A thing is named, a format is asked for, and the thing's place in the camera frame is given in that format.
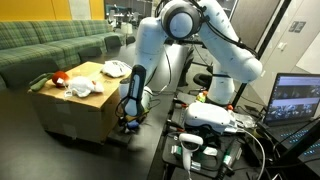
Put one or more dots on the green plaid sofa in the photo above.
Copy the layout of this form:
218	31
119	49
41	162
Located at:
50	43

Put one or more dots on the black office chair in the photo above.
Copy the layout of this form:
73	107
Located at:
201	80

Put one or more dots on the white VR controller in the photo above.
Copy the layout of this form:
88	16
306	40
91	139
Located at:
187	150

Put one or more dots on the green plush vegetable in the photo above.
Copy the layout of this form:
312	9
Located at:
39	82

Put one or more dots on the dark wall switch panel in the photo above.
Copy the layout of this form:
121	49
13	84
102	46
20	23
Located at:
297	26

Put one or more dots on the small yellow-green bottle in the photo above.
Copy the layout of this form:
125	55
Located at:
201	97

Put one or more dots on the small white paper tag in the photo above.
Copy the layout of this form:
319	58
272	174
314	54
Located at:
68	94

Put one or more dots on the brown moose plush toy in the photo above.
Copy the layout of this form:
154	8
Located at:
144	117

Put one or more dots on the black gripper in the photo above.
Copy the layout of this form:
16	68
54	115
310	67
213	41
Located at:
127	120

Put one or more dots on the white VR headset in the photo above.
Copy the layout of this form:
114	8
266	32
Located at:
206	116

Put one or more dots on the brown cardboard box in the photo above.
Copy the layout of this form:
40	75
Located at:
83	110

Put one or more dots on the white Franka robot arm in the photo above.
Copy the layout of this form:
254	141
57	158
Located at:
230	56

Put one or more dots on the red round plush toy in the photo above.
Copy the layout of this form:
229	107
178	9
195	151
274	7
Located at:
60	78

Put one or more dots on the clear plastic bag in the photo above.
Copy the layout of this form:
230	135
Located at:
245	120

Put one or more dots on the black laptop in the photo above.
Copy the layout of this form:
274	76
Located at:
293	100

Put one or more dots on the black diagonal frame pole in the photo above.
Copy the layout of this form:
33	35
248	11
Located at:
266	40

